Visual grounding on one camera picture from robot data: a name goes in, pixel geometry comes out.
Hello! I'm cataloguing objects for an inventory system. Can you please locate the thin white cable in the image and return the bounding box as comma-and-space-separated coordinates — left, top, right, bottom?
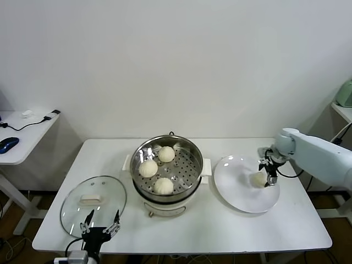
329, 125, 349, 144

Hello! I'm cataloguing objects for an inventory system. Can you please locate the white steamed baozi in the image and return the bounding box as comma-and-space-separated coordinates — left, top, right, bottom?
139, 160, 159, 178
251, 172, 267, 189
157, 145, 175, 163
153, 177, 174, 195

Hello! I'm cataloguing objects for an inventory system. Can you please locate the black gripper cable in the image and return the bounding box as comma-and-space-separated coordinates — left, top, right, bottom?
276, 167, 305, 178
53, 238, 83, 264

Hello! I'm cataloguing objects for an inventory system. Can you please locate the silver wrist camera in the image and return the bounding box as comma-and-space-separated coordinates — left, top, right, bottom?
257, 147, 276, 159
68, 250, 89, 264

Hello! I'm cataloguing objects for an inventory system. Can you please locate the white side desk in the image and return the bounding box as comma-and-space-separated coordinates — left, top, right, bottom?
0, 109, 61, 237

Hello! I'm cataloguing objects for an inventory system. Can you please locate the white round plate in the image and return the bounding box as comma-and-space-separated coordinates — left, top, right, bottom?
213, 155, 281, 214

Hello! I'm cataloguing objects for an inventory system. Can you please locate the blue computer mouse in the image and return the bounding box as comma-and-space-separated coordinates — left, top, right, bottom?
0, 136, 20, 155

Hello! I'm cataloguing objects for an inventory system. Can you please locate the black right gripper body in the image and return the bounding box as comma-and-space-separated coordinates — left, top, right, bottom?
263, 157, 279, 179

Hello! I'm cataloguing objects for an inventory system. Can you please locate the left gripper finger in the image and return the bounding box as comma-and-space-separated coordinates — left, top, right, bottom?
103, 209, 122, 234
79, 209, 95, 234

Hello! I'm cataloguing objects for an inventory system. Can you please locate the pale green appliance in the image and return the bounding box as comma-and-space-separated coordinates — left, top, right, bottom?
335, 79, 352, 108

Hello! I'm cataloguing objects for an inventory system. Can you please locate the stainless steel steamer basket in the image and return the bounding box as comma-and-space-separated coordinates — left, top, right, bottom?
122, 134, 212, 203

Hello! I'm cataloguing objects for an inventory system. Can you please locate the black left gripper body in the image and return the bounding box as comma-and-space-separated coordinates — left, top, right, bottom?
81, 227, 113, 258

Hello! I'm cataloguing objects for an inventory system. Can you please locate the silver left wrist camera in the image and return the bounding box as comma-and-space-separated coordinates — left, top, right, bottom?
68, 250, 89, 264

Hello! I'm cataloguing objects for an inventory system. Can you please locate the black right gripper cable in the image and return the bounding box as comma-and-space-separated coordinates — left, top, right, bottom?
276, 167, 305, 178

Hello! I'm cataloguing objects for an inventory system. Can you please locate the glass lid with white handle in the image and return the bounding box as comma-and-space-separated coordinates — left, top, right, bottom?
59, 175, 128, 238

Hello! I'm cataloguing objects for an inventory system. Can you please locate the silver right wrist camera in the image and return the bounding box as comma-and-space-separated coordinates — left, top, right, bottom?
257, 147, 276, 159

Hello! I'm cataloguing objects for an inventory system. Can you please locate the white side stand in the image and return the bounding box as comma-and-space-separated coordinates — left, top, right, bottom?
331, 101, 352, 218

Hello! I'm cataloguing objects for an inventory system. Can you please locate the black desk cable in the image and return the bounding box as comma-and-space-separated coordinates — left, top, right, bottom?
0, 116, 52, 132

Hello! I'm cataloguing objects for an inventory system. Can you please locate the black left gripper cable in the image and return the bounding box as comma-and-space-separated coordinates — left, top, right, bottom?
53, 238, 83, 264

